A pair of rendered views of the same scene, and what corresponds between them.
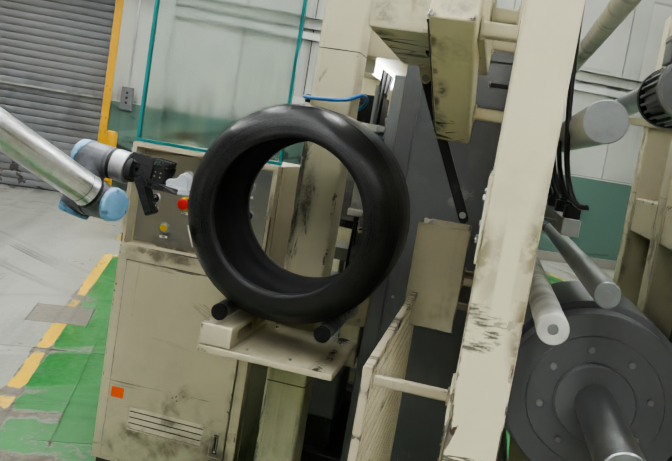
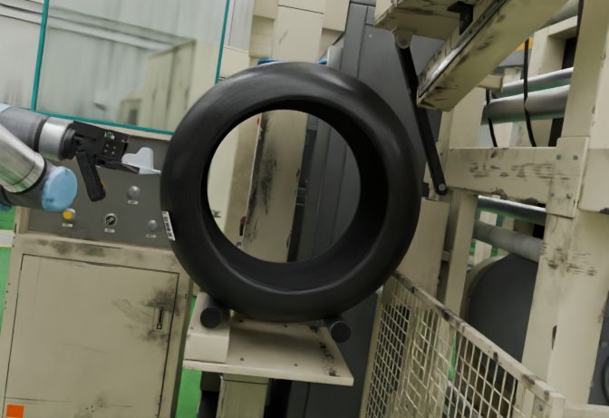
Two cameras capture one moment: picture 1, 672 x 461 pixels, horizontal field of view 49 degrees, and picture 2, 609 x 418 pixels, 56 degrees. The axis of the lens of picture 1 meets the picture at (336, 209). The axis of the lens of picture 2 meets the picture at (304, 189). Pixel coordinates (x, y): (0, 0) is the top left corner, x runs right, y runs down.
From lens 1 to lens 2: 0.87 m
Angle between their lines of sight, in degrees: 19
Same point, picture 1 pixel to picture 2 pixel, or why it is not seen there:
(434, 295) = (415, 272)
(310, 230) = (272, 210)
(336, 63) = (298, 24)
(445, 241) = (426, 215)
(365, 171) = (391, 140)
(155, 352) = (63, 359)
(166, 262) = (75, 254)
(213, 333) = (204, 345)
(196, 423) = not seen: outside the picture
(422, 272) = not seen: hidden behind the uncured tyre
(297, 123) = (309, 82)
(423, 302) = not seen: hidden behind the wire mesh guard
